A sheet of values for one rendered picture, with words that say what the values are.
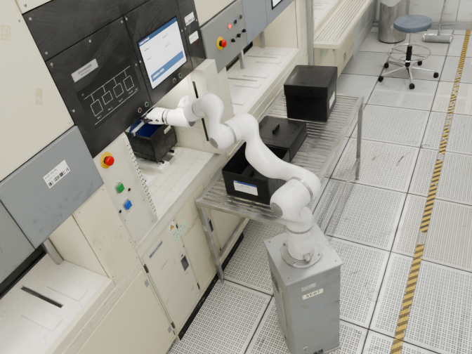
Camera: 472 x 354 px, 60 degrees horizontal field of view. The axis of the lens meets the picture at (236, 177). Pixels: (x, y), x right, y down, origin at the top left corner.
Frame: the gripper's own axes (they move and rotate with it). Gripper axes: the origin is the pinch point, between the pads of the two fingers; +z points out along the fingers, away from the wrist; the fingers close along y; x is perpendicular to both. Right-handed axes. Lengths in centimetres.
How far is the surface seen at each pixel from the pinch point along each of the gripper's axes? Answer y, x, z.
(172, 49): 1.5, 37.1, -29.7
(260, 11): 93, 21, -32
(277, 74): 113, -32, -29
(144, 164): -9.0, -29.1, 4.0
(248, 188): -6, -35, -61
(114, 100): -41, 35, -29
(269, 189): -5, -32, -73
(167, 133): 3.9, -14.1, -8.7
